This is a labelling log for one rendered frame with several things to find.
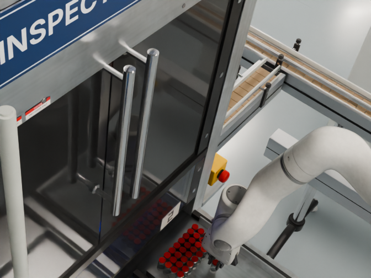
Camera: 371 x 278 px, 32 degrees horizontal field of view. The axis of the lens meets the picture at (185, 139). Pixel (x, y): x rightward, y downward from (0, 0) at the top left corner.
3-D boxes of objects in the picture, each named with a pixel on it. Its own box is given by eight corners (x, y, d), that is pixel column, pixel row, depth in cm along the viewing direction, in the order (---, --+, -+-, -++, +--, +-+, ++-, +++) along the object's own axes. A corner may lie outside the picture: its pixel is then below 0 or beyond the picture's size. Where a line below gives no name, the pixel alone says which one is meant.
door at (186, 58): (97, 242, 152) (111, 54, 109) (203, 144, 178) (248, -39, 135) (99, 243, 152) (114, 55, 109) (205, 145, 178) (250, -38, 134)
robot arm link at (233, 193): (239, 244, 168) (246, 217, 174) (249, 215, 158) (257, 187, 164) (208, 234, 168) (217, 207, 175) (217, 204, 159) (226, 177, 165)
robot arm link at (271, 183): (305, 213, 142) (227, 261, 163) (315, 161, 152) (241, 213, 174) (274, 191, 140) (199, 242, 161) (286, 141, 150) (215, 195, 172)
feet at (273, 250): (255, 263, 297) (261, 247, 286) (307, 200, 327) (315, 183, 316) (269, 274, 294) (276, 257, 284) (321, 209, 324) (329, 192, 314)
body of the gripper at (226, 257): (203, 226, 173) (197, 248, 181) (234, 248, 169) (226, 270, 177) (220, 209, 177) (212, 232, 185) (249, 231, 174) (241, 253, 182)
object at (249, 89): (178, 196, 211) (184, 165, 199) (142, 170, 216) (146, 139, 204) (283, 94, 252) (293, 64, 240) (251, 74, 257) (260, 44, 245)
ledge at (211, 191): (168, 183, 212) (169, 180, 210) (191, 161, 219) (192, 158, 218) (202, 207, 207) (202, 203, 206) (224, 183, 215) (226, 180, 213)
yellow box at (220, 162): (192, 174, 203) (196, 160, 197) (206, 162, 207) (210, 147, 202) (212, 187, 200) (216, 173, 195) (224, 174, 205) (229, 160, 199)
